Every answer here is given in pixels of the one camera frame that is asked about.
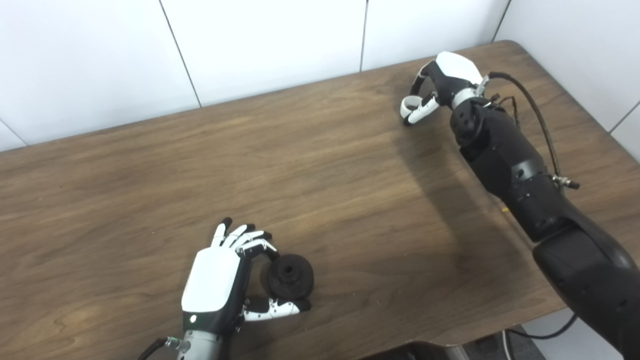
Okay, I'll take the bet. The black floor cable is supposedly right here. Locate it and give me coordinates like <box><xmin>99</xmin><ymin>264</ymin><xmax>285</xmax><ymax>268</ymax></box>
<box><xmin>505</xmin><ymin>314</ymin><xmax>579</xmax><ymax>341</ymax></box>

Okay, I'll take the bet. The round black part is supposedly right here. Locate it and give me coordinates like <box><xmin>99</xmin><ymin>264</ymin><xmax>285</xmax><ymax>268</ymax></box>
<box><xmin>266</xmin><ymin>253</ymin><xmax>315</xmax><ymax>300</ymax></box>

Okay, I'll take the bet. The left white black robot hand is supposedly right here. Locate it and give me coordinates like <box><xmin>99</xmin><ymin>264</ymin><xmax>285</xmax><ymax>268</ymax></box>
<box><xmin>176</xmin><ymin>217</ymin><xmax>312</xmax><ymax>360</ymax></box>

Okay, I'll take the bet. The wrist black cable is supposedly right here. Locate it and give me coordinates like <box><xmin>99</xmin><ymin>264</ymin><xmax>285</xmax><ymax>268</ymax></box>
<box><xmin>137</xmin><ymin>336</ymin><xmax>184</xmax><ymax>360</ymax></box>
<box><xmin>487</xmin><ymin>71</ymin><xmax>581</xmax><ymax>190</ymax></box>

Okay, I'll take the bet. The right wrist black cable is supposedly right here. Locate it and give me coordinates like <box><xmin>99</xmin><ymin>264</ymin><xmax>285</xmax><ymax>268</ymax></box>
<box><xmin>487</xmin><ymin>71</ymin><xmax>581</xmax><ymax>190</ymax></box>

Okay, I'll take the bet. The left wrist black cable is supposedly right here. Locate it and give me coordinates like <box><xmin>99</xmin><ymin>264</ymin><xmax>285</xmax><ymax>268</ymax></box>
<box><xmin>137</xmin><ymin>336</ymin><xmax>184</xmax><ymax>360</ymax></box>

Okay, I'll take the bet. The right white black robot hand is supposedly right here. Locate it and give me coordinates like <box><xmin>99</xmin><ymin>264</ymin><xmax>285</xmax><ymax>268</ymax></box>
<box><xmin>403</xmin><ymin>51</ymin><xmax>488</xmax><ymax>126</ymax></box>

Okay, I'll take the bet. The dark robot torso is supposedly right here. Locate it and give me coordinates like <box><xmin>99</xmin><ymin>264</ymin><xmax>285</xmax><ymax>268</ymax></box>
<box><xmin>360</xmin><ymin>340</ymin><xmax>471</xmax><ymax>360</ymax></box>

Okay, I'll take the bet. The white ring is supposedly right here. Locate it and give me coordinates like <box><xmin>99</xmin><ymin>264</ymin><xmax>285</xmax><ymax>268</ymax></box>
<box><xmin>400</xmin><ymin>96</ymin><xmax>424</xmax><ymax>121</ymax></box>

